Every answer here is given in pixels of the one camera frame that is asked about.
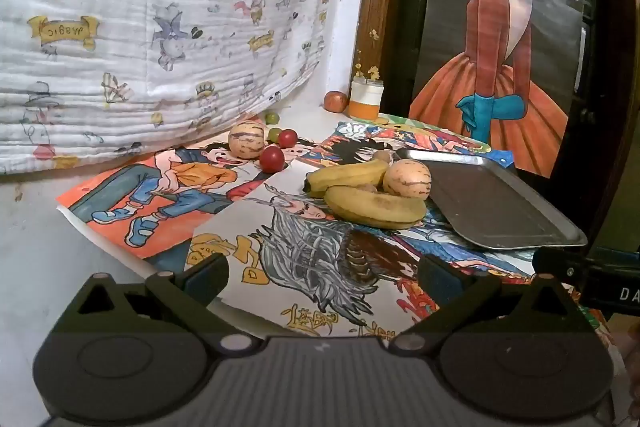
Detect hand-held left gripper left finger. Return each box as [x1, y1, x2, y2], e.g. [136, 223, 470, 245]
[60, 252, 261, 354]

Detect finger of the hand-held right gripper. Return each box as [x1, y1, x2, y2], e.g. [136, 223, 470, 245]
[531, 247, 591, 282]

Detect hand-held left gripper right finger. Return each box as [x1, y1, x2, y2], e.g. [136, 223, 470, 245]
[387, 254, 596, 356]

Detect metal tray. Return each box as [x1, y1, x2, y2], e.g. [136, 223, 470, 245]
[395, 148, 588, 250]

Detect long yellow banana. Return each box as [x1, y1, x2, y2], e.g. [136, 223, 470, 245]
[324, 185, 428, 230]

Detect pointed striped pepino melon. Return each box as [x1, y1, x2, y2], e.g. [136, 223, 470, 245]
[383, 159, 432, 202]

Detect short yellow banana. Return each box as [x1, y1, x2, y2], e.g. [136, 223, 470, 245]
[303, 158, 391, 198]

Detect round striped pepino melon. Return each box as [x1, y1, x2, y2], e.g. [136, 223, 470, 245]
[228, 121, 267, 159]

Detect cartoon boys drawing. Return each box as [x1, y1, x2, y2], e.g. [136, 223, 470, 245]
[56, 127, 321, 260]

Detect grey-haired figure drawing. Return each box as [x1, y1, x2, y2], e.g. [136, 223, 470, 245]
[184, 157, 608, 343]

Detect colourful manga drawing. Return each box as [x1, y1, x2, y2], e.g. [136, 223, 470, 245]
[320, 122, 516, 172]

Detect white and orange jar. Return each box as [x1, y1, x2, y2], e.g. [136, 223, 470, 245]
[349, 77, 385, 120]

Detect small orange-red apple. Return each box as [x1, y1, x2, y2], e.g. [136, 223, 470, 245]
[323, 90, 349, 113]

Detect yellow flower sprig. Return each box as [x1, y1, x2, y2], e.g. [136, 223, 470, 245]
[352, 49, 382, 82]

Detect printed white blanket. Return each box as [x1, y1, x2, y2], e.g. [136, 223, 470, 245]
[0, 0, 346, 175]

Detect wall poster of dancing figure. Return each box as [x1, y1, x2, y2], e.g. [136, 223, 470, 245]
[409, 0, 588, 178]

